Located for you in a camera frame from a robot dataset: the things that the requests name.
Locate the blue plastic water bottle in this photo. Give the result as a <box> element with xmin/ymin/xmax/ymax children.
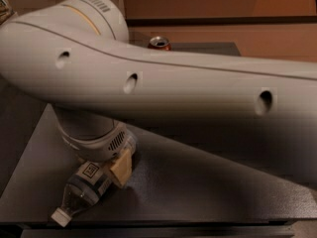
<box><xmin>52</xmin><ymin>132</ymin><xmax>137</xmax><ymax>227</ymax></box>

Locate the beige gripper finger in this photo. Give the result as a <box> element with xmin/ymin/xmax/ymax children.
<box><xmin>109</xmin><ymin>149</ymin><xmax>132</xmax><ymax>188</ymax></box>

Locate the red Coca-Cola can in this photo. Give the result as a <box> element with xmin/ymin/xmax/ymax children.
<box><xmin>148</xmin><ymin>36</ymin><xmax>171</xmax><ymax>51</ymax></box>

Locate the dark side table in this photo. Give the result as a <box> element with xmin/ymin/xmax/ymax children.
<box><xmin>0</xmin><ymin>76</ymin><xmax>49</xmax><ymax>196</ymax></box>

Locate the white box at left edge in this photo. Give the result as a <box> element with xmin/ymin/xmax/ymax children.
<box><xmin>0</xmin><ymin>0</ymin><xmax>17</xmax><ymax>25</ymax></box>

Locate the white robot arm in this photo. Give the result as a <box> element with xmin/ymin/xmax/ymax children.
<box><xmin>0</xmin><ymin>0</ymin><xmax>317</xmax><ymax>187</ymax></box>

